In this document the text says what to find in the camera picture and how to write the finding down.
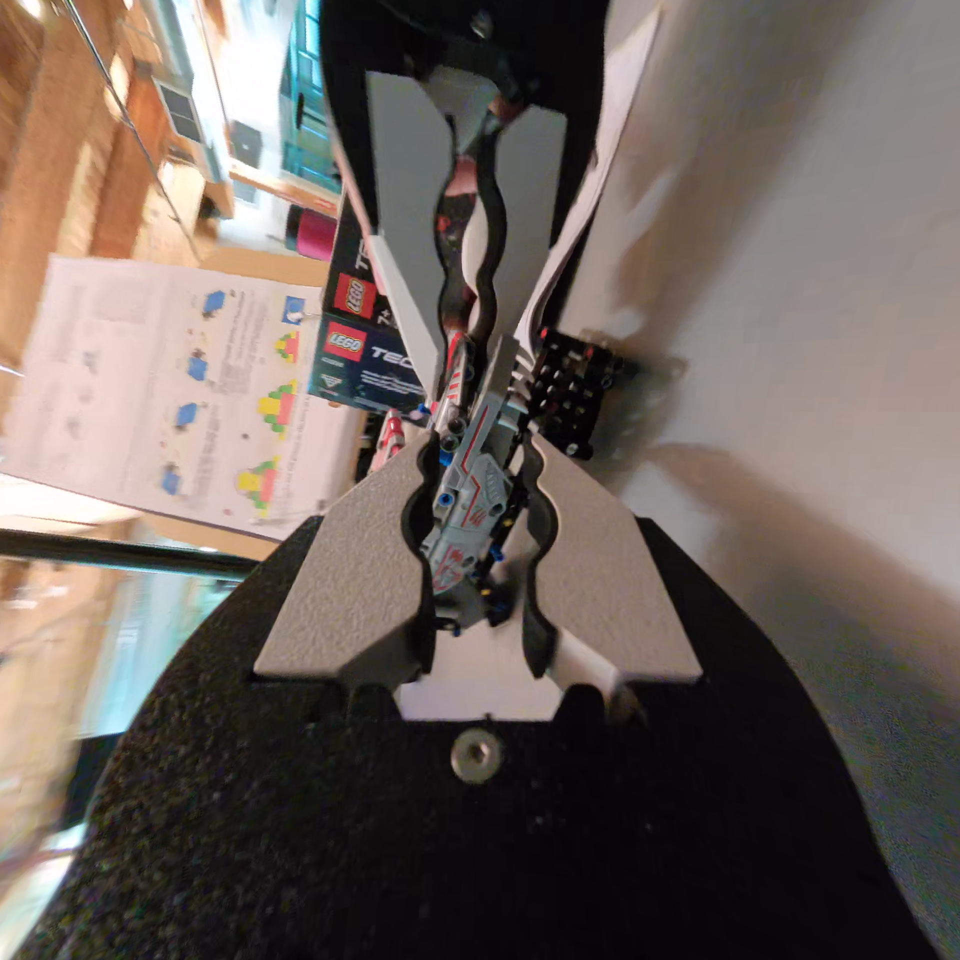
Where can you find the white instruction booklet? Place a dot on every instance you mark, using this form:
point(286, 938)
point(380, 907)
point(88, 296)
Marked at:
point(592, 210)

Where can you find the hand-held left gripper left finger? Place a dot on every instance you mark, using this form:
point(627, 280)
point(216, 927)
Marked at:
point(345, 592)

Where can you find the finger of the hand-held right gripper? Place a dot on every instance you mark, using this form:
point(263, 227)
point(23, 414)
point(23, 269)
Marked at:
point(532, 210)
point(405, 187)

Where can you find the black toy set box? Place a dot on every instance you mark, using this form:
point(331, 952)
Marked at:
point(352, 352)

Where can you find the toy brick truck model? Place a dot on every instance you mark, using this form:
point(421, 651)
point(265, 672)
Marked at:
point(480, 480)

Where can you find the maroon waste bin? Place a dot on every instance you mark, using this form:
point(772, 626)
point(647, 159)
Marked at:
point(309, 234)

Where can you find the person's right hand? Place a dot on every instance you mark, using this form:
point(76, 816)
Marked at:
point(466, 176)

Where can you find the black pole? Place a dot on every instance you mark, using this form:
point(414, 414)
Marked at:
point(112, 553)

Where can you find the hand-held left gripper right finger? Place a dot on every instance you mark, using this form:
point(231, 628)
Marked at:
point(622, 592)

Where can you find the hanging speaker box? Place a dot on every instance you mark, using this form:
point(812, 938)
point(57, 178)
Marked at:
point(245, 141)

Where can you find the instruction sign board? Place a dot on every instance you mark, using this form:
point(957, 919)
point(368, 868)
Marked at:
point(150, 375)

